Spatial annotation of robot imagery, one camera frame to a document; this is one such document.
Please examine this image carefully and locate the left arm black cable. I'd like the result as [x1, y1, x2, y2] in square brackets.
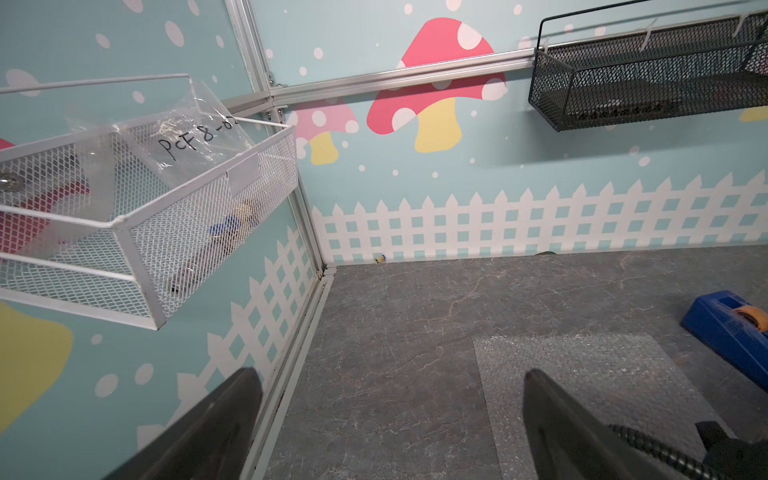
[608, 421, 768, 480]

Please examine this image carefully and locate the blue tape dispenser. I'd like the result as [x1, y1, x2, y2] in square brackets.
[681, 290, 767, 391]

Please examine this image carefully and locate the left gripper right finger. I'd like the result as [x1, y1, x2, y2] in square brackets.
[523, 369, 668, 479]

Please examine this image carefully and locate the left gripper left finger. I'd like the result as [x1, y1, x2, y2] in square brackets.
[107, 368, 263, 479]

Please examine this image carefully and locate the black wire mesh basket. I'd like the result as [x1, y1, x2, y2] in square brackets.
[528, 11, 767, 131]

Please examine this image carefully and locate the clear bubble wrap sheet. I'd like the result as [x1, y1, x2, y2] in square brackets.
[473, 334, 721, 479]

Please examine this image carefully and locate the black box in basket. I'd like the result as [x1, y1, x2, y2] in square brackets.
[565, 80, 683, 121]

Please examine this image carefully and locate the white wire mesh basket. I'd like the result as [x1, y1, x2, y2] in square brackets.
[0, 73, 300, 331]

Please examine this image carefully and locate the clear plastic bag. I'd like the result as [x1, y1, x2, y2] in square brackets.
[1, 82, 256, 261]

